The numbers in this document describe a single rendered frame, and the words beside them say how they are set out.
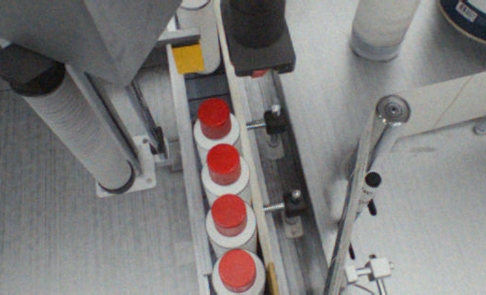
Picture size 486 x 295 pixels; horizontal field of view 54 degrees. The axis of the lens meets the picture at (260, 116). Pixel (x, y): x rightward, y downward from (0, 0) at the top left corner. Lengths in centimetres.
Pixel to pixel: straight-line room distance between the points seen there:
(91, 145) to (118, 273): 36
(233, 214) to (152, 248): 29
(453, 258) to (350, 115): 24
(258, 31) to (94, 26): 27
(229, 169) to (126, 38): 24
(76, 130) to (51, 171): 44
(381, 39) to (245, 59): 30
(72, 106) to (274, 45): 24
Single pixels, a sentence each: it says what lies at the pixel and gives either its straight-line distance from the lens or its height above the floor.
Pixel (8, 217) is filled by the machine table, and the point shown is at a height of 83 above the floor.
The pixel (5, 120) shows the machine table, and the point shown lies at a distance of 87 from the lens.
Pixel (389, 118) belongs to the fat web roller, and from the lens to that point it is 53.
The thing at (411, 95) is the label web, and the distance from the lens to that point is 57.
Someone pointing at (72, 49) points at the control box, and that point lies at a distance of 27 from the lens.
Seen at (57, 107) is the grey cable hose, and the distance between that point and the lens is 33.
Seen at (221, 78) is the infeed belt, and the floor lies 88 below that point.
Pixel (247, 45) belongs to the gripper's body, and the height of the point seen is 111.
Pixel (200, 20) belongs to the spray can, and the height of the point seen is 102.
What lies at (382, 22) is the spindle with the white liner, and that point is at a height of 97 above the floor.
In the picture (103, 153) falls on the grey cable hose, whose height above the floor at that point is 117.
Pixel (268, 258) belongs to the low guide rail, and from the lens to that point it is 62.
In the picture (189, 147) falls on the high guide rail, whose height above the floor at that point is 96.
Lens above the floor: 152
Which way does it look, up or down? 63 degrees down
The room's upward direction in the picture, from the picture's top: 1 degrees clockwise
